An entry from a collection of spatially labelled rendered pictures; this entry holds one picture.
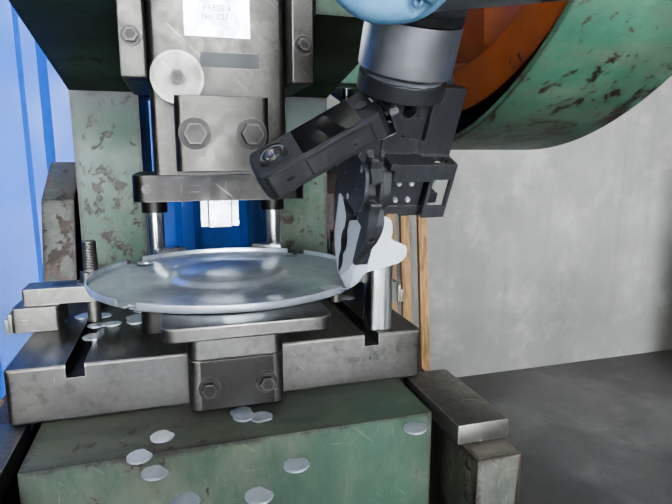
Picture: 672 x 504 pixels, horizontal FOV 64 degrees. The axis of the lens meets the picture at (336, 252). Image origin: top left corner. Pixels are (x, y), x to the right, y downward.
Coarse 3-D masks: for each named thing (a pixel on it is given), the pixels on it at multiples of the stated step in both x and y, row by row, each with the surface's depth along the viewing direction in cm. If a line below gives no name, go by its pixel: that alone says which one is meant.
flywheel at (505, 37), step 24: (480, 24) 74; (504, 24) 69; (528, 24) 59; (552, 24) 55; (480, 48) 75; (504, 48) 64; (528, 48) 59; (456, 72) 75; (480, 72) 69; (504, 72) 64; (480, 96) 69
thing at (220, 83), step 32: (160, 0) 57; (192, 0) 57; (224, 0) 58; (256, 0) 59; (160, 32) 57; (192, 32) 58; (224, 32) 59; (256, 32) 60; (160, 64) 56; (192, 64) 57; (224, 64) 59; (256, 64) 60; (160, 96) 57; (192, 96) 56; (224, 96) 57; (256, 96) 61; (160, 128) 59; (192, 128) 56; (224, 128) 58; (256, 128) 57; (160, 160) 59; (192, 160) 57; (224, 160) 58
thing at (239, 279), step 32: (160, 256) 69; (192, 256) 70; (224, 256) 70; (256, 256) 70; (320, 256) 70; (96, 288) 53; (128, 288) 53; (160, 288) 53; (192, 288) 53; (224, 288) 53; (256, 288) 53; (288, 288) 53
